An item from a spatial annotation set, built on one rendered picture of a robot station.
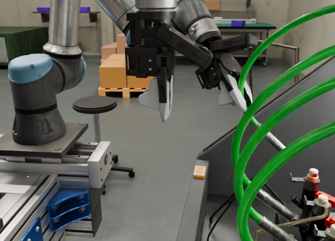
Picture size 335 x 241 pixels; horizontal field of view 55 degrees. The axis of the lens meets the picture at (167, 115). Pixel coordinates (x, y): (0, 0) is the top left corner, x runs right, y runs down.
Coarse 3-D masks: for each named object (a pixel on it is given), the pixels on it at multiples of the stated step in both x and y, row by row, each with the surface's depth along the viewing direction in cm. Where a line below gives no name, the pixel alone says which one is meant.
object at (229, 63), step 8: (216, 32) 80; (200, 40) 79; (208, 40) 80; (216, 40) 81; (208, 48) 80; (216, 56) 77; (224, 56) 77; (216, 64) 76; (224, 64) 75; (232, 64) 78; (200, 72) 80; (208, 72) 78; (216, 72) 77; (232, 72) 77; (200, 80) 80; (208, 80) 79; (216, 80) 77; (208, 88) 80
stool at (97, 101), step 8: (96, 96) 266; (104, 96) 266; (72, 104) 250; (80, 104) 246; (88, 104) 246; (96, 104) 246; (104, 104) 246; (112, 104) 247; (80, 112) 241; (88, 112) 238; (96, 112) 238; (104, 112) 242; (96, 120) 256; (96, 128) 258; (96, 136) 261; (112, 160) 288; (112, 168) 270; (120, 168) 271; (128, 168) 272; (104, 184) 249; (104, 192) 249
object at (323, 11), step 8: (320, 8) 61; (328, 8) 60; (304, 16) 62; (312, 16) 62; (288, 24) 65; (296, 24) 64; (280, 32) 66; (272, 40) 67; (264, 48) 69; (256, 56) 70; (248, 64) 71; (240, 80) 73; (240, 88) 74; (256, 120) 75
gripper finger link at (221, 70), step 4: (220, 64) 75; (220, 68) 74; (224, 68) 75; (220, 72) 74; (224, 72) 74; (220, 76) 74; (224, 76) 73; (224, 80) 73; (228, 80) 73; (228, 84) 73; (228, 88) 74; (232, 88) 73; (228, 92) 74
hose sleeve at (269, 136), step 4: (260, 124) 74; (256, 128) 74; (268, 132) 74; (264, 136) 74; (268, 136) 73; (272, 136) 73; (268, 140) 74; (272, 140) 73; (276, 140) 73; (272, 144) 74; (276, 144) 73; (280, 144) 73; (276, 148) 73; (280, 148) 73
